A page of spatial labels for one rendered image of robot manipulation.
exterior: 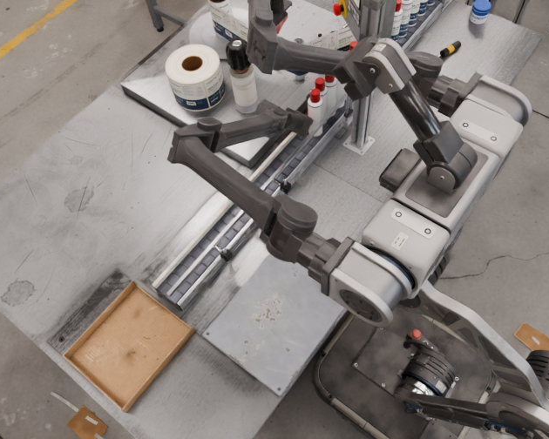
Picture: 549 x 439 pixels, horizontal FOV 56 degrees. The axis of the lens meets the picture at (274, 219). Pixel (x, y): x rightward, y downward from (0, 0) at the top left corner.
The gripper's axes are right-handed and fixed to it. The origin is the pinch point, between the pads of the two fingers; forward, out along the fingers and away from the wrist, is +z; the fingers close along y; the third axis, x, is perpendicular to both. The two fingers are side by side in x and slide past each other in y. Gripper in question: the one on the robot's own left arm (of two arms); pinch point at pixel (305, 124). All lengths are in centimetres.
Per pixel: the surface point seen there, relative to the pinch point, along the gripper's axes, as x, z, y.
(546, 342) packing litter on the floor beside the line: 45, 80, -117
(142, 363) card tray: 80, -52, -4
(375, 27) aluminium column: -34.3, -28.1, -17.3
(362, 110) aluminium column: -12.7, -2.0, -17.2
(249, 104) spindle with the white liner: 3.0, 1.0, 23.5
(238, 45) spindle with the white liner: -14.6, -17.6, 26.2
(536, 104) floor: -54, 165, -62
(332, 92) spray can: -13.5, 2.7, -3.3
